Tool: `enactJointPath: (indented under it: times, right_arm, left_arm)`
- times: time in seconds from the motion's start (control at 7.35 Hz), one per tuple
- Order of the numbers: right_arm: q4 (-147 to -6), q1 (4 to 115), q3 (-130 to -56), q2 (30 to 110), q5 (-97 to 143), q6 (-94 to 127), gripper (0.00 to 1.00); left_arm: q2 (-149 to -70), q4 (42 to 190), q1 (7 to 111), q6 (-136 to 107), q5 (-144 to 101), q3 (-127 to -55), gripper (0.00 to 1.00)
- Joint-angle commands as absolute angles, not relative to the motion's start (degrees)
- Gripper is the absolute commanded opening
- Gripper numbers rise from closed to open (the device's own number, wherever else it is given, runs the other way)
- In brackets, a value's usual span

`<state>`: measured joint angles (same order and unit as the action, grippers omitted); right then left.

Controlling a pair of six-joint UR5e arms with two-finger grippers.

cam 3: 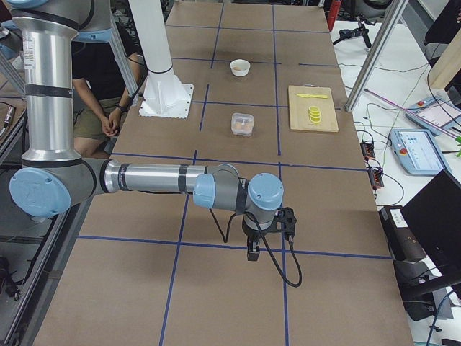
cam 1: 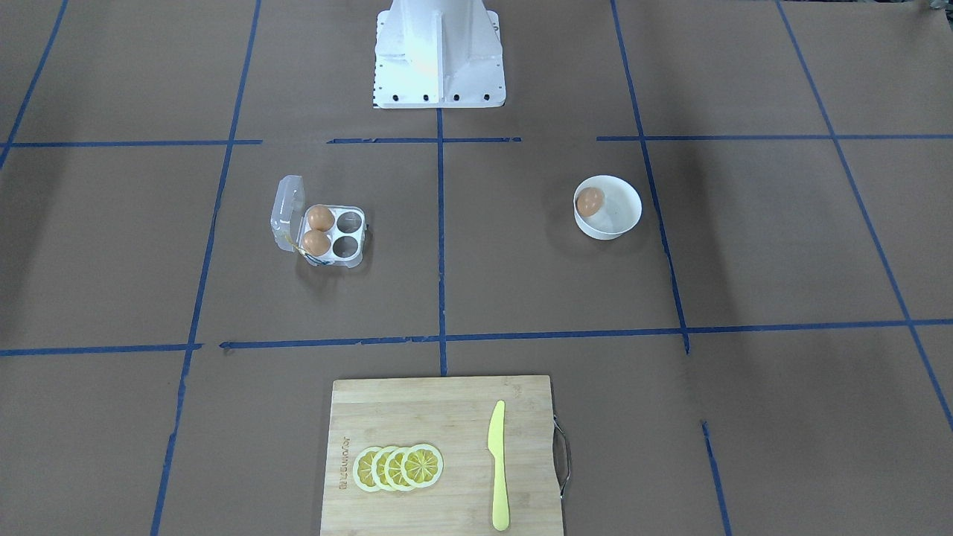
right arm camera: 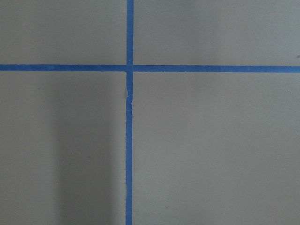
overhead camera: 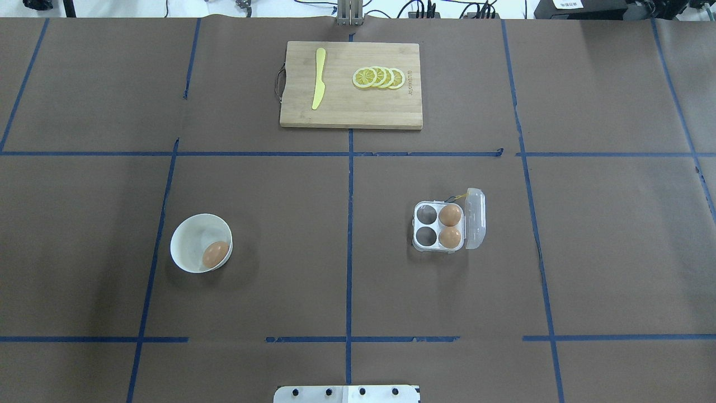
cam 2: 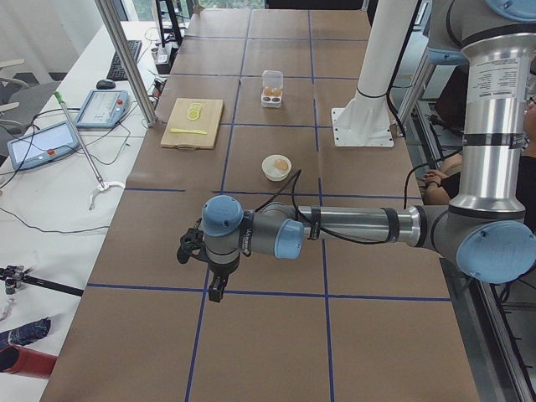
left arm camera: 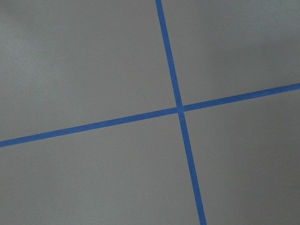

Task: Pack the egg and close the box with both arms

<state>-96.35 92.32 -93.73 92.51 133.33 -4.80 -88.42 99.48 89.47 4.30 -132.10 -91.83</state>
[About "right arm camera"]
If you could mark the blue tape line lengthwise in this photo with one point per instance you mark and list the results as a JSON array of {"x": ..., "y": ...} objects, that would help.
[{"x": 129, "y": 111}]

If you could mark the blue tape line crosswise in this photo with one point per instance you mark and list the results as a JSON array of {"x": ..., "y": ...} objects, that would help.
[{"x": 150, "y": 68}]

